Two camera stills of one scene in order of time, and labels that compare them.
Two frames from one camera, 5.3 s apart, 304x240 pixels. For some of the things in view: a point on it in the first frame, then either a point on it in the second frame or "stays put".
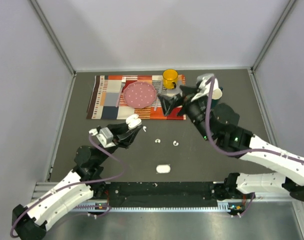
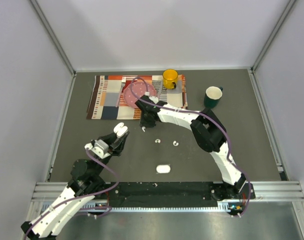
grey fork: x=123 y=81 stays put
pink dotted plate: x=139 y=94 stays put
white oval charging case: x=163 y=168 stays put
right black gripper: x=189 y=92 → x=143 y=123
